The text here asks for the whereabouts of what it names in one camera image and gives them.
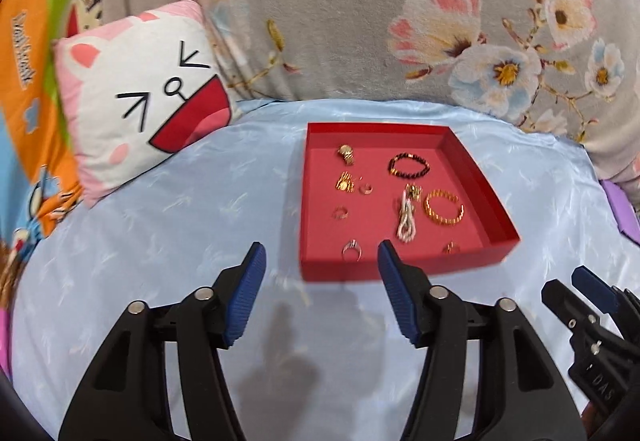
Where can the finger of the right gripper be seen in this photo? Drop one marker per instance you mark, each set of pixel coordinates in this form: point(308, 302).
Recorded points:
point(605, 297)
point(577, 317)

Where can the gold cuff bangle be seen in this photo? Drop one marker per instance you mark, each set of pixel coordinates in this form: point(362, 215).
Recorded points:
point(443, 208)

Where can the red open tray box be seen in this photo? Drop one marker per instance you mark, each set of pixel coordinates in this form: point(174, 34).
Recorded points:
point(389, 156)

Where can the gold chain black clover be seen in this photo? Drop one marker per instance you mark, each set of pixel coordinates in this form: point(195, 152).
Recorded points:
point(413, 191)

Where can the gold hoop earring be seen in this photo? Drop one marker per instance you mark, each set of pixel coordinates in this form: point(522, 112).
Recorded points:
point(340, 213)
point(366, 189)

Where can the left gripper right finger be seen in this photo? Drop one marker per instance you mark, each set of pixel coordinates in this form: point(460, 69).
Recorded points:
point(520, 393)

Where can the gold wrist watch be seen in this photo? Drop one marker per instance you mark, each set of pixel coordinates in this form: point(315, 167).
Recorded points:
point(346, 152)

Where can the pink white cartoon pillow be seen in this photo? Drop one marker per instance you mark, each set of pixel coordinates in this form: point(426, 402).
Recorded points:
point(138, 90)

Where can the grey floral blanket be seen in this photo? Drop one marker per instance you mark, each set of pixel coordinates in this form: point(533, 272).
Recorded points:
point(566, 67)

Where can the colourful cartoon bed sheet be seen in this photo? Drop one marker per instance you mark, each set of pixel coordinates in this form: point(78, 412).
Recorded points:
point(39, 182)

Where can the silver hoop earring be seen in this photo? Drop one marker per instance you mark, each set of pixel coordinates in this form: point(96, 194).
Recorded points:
point(351, 251)

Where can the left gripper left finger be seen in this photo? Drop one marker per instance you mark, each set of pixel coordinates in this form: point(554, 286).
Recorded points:
point(123, 394)

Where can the purple object at edge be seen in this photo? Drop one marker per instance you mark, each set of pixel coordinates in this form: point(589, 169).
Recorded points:
point(623, 212)

